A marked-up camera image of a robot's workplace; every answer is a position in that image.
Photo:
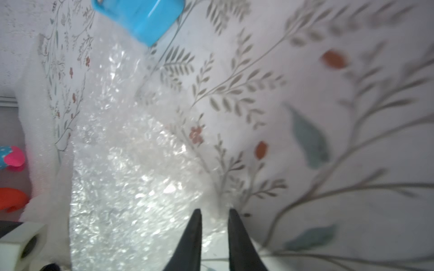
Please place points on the cream rectangular tray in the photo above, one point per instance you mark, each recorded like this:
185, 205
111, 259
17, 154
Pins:
21, 243

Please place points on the red monster plush toy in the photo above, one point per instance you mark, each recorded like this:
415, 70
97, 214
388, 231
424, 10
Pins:
12, 199

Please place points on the blue tape dispenser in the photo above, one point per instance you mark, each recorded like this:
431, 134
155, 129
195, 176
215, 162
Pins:
145, 20

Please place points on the clear bubble wrap sheet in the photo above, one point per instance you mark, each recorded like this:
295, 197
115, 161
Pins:
136, 178

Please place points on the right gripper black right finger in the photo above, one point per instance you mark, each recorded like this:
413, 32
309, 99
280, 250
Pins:
242, 254

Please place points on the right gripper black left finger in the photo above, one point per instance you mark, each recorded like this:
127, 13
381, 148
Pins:
187, 255

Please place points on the white plush with blue dots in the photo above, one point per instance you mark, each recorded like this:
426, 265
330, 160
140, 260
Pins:
12, 158

